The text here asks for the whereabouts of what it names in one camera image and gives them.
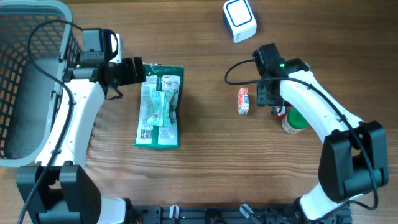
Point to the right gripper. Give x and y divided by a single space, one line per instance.
262 100

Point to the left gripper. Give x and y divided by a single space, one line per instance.
130 77

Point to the red snack stick packet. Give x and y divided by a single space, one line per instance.
281 111

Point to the small red patterned box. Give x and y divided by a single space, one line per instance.
243 101

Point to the green lid white jar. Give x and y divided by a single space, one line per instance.
294 122

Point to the green 3M gloves package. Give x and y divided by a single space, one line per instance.
159 78

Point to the light green wipes sachet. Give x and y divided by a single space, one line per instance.
161 101

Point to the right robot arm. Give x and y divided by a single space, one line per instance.
353 162

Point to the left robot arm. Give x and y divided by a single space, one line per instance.
57 189

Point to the white barcode scanner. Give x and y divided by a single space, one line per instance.
239 19

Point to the dark grey mesh basket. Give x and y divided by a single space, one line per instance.
33 34

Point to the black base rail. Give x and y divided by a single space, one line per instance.
276 213

